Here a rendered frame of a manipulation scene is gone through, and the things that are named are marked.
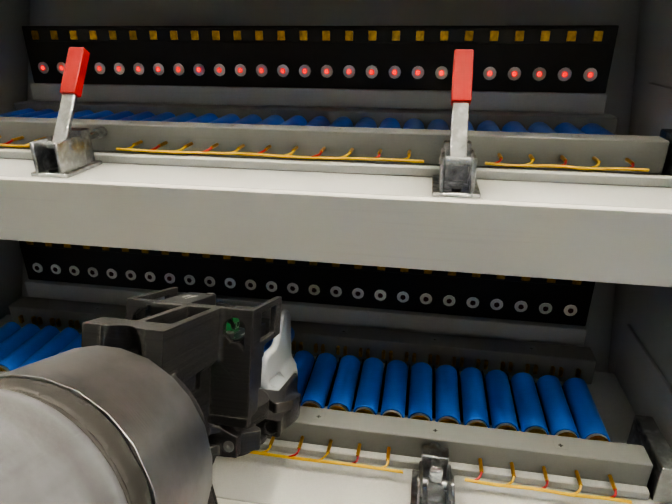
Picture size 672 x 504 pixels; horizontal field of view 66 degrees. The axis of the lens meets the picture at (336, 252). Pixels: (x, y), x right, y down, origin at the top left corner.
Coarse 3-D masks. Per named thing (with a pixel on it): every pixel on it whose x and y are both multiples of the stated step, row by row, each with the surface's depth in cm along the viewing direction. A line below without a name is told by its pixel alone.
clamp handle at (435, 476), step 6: (432, 474) 32; (438, 474) 32; (432, 480) 32; (438, 480) 32; (432, 486) 32; (438, 486) 32; (432, 492) 31; (438, 492) 31; (432, 498) 30; (438, 498) 30
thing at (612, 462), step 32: (320, 416) 37; (352, 416) 37; (384, 416) 37; (352, 448) 37; (384, 448) 36; (416, 448) 36; (448, 448) 35; (480, 448) 35; (512, 448) 34; (544, 448) 34; (576, 448) 34; (608, 448) 34; (640, 448) 34; (512, 480) 34; (608, 480) 34; (640, 480) 34
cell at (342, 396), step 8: (344, 360) 44; (352, 360) 44; (344, 368) 43; (352, 368) 43; (336, 376) 43; (344, 376) 42; (352, 376) 42; (336, 384) 41; (344, 384) 41; (352, 384) 42; (336, 392) 40; (344, 392) 40; (352, 392) 41; (336, 400) 39; (344, 400) 39; (352, 400) 40; (328, 408) 39; (344, 408) 39
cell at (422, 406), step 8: (416, 368) 43; (424, 368) 43; (416, 376) 42; (424, 376) 42; (432, 376) 43; (416, 384) 41; (424, 384) 41; (432, 384) 42; (416, 392) 40; (424, 392) 40; (432, 392) 41; (416, 400) 39; (424, 400) 39; (408, 408) 40; (416, 408) 39; (424, 408) 38; (408, 416) 39
